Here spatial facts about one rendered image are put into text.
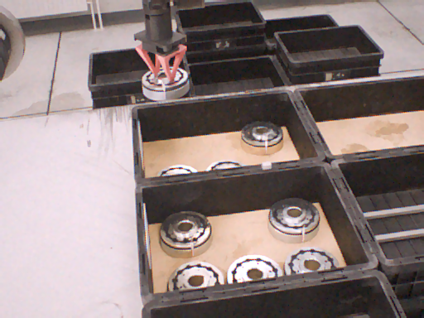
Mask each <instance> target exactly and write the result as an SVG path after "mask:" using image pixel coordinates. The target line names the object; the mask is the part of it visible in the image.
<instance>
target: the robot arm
mask: <svg viewBox="0 0 424 318"><path fill-rule="evenodd" d="M170 2H172V3H173V6H176V10H177V11H178V10H185V9H191V8H205V0H142V7H143V18H144V23H145V28H146V29H145V30H142V31H140V32H137V33H135V34H134V35H133V36H134V40H135V41H136V40H139V41H141V42H142V44H141V45H139V46H136V50H137V52H138V53H139V54H140V55H141V56H142V58H143V59H144V60H145V62H146V63H147V64H148V66H149V68H150V69H151V70H152V73H153V74H155V73H156V72H159V71H160V68H161V65H162V69H164V71H165V72H166V76H167V78H168V79H169V81H172V80H173V79H174V78H175V77H176V72H177V69H178V67H179V64H180V62H181V60H182V58H183V57H184V54H185V52H186V50H187V49H186V46H183V45H182V44H184V43H186V42H187V40H186V35H182V34H180V33H178V32H176V31H173V29H172V22H171V3H170ZM179 42H180V45H179ZM176 45H179V46H176ZM148 52H151V53H154V54H156V65H153V63H152V61H151V59H150V58H149V56H148V54H147V53H148ZM173 56H176V58H175V61H174V65H173V71H172V73H171V71H170V68H169V59H170V58H172V57H173Z"/></svg>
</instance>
